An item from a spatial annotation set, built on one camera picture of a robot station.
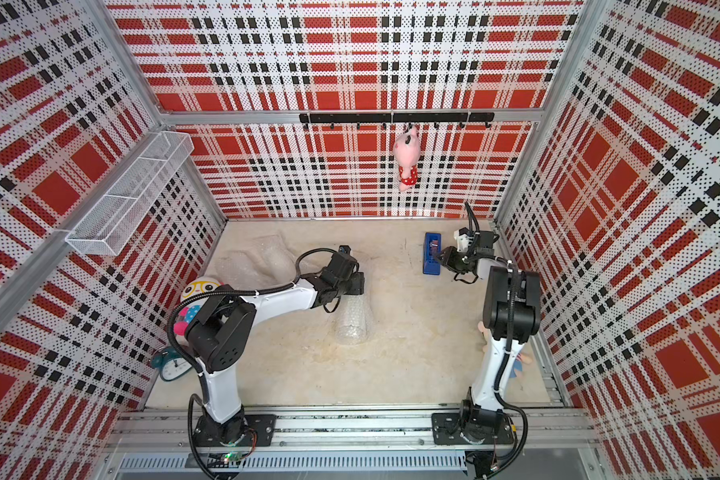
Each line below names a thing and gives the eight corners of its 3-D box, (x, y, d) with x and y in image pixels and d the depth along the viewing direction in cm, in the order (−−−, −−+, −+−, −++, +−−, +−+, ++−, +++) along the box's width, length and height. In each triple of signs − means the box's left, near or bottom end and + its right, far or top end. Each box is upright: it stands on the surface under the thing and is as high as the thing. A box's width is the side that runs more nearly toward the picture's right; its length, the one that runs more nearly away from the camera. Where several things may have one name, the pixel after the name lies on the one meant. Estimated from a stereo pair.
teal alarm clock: (171, 382, 82) (154, 373, 76) (166, 366, 85) (149, 357, 79) (193, 368, 85) (178, 358, 79) (187, 354, 88) (173, 343, 81)
